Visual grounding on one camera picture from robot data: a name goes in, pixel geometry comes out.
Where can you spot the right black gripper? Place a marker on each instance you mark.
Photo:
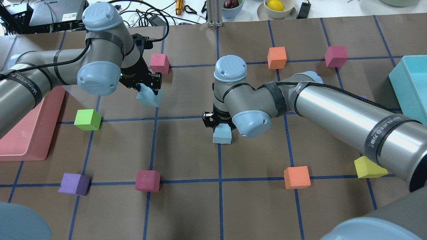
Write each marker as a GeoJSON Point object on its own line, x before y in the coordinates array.
{"type": "Point", "coordinates": [220, 116]}

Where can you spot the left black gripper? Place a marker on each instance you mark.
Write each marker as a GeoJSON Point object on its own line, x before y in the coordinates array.
{"type": "Point", "coordinates": [133, 72]}

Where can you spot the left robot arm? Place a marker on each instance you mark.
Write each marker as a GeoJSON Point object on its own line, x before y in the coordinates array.
{"type": "Point", "coordinates": [111, 56]}

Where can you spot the orange block near arm bases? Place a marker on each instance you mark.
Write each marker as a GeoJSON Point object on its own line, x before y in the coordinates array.
{"type": "Point", "coordinates": [297, 177]}

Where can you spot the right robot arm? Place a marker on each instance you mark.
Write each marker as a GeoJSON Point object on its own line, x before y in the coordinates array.
{"type": "Point", "coordinates": [391, 140]}

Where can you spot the pink block left far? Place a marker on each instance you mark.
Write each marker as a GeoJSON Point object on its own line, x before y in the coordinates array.
{"type": "Point", "coordinates": [159, 63]}

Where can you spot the green block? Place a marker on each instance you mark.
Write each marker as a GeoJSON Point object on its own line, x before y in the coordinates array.
{"type": "Point", "coordinates": [88, 120]}

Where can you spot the pink block near base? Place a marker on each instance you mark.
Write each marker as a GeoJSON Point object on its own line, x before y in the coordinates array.
{"type": "Point", "coordinates": [148, 181]}

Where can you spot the orange block far side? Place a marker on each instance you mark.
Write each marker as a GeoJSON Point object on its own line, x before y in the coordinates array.
{"type": "Point", "coordinates": [276, 58]}

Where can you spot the black computer box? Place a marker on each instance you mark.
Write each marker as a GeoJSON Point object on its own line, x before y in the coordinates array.
{"type": "Point", "coordinates": [47, 12]}

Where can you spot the blue bowl with fruit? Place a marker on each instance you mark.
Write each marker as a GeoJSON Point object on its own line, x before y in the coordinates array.
{"type": "Point", "coordinates": [231, 8]}

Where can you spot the pink tray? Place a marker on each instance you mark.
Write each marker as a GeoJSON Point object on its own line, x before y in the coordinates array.
{"type": "Point", "coordinates": [30, 139]}

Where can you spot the purple block near pink tray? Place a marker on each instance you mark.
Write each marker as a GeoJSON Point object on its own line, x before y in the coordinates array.
{"type": "Point", "coordinates": [74, 184]}

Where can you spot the cream bowl with lemon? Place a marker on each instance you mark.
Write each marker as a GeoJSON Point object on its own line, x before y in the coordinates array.
{"type": "Point", "coordinates": [277, 9]}

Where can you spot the pink block right far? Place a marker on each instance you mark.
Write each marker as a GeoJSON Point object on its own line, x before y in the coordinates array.
{"type": "Point", "coordinates": [336, 56]}

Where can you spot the black power adapter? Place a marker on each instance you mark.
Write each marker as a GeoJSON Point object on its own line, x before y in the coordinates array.
{"type": "Point", "coordinates": [304, 10]}

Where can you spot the yellow block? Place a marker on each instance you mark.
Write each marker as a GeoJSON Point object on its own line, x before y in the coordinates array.
{"type": "Point", "coordinates": [365, 168]}

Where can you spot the cyan tray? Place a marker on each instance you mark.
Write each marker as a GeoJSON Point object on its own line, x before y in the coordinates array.
{"type": "Point", "coordinates": [409, 81]}

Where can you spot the aluminium frame post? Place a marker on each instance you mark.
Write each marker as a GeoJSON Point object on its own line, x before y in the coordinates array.
{"type": "Point", "coordinates": [214, 13]}

